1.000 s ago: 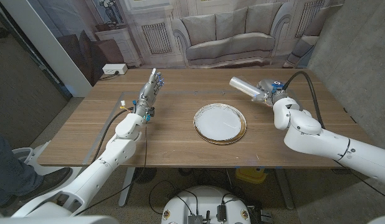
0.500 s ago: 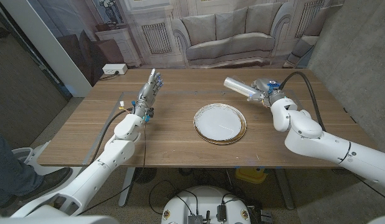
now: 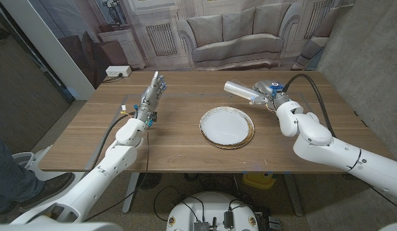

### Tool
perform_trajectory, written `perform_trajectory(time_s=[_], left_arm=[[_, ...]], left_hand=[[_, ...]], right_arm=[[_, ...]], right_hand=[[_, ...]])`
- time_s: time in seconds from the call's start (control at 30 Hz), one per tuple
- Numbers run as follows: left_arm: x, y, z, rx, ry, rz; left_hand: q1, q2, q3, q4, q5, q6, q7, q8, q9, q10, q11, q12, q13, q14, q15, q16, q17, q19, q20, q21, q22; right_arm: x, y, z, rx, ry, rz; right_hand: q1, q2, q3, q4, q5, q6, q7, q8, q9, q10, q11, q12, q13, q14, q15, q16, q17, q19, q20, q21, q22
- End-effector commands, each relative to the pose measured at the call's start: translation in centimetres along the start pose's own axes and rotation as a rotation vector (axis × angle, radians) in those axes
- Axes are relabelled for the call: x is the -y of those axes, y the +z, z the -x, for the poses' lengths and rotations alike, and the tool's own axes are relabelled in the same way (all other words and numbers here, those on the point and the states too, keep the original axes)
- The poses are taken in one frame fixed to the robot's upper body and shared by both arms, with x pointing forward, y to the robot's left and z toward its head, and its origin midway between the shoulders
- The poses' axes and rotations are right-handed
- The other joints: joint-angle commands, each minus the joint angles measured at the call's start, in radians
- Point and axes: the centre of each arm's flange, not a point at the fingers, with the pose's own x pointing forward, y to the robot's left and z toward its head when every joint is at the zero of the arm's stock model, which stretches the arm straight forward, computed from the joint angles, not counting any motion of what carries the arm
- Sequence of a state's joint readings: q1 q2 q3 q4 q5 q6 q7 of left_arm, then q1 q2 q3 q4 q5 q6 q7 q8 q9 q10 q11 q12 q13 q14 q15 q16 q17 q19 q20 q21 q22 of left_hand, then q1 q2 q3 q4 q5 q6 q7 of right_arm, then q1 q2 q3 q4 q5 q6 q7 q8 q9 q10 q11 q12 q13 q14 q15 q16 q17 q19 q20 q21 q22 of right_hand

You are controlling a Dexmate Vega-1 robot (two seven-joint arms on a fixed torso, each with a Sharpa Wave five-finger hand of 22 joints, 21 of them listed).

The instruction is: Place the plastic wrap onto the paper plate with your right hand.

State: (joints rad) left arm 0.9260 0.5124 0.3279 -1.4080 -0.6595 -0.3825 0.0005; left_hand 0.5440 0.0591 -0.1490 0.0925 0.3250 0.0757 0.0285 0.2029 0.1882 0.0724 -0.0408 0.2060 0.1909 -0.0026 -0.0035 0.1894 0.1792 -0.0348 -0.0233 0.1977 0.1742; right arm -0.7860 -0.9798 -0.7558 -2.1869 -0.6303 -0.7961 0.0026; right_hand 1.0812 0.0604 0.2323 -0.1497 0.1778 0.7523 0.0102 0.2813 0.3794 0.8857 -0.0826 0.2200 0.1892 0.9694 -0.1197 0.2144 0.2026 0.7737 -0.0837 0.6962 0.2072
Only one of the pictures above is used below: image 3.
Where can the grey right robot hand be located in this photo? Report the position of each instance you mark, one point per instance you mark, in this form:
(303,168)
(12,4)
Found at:
(269,91)

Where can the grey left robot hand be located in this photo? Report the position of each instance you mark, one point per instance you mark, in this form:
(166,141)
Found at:
(148,99)

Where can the clear plastic wrap roll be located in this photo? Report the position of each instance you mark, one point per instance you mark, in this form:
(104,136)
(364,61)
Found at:
(238,89)

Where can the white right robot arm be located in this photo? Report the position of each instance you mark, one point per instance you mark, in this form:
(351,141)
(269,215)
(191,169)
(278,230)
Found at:
(314,134)

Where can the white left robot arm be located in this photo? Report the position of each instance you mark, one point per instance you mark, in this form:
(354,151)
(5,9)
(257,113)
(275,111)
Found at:
(99,179)

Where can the white gold-rimmed paper plate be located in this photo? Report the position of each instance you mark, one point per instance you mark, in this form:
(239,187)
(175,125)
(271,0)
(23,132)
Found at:
(226,127)

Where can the white power strip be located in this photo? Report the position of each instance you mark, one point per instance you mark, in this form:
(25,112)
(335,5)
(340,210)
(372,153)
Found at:
(118,71)

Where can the printed living room backdrop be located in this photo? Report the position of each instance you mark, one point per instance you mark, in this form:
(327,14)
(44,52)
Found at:
(237,38)

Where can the black round floor object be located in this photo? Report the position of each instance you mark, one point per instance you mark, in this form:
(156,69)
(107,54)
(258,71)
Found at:
(148,180)

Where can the yellow object under table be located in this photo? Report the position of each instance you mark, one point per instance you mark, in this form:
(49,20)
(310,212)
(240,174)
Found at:
(259,181)

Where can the white table leg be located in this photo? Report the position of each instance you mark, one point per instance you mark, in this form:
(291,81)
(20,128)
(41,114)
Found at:
(295,195)
(130,192)

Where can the white robot torso base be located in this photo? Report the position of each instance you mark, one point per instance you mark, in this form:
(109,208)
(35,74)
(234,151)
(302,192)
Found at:
(211,205)

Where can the person's dark shoe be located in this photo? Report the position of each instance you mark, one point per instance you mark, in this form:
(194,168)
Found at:
(57,183)

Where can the small black electronics box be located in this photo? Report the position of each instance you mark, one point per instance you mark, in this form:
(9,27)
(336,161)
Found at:
(228,219)

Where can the grey finned electronics box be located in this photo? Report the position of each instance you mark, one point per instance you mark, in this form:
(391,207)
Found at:
(201,226)

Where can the white chair base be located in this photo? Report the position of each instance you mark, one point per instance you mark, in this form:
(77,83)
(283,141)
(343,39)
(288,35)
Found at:
(25,160)

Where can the person's leg in jeans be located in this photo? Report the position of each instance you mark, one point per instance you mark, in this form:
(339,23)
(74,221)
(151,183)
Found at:
(9,179)

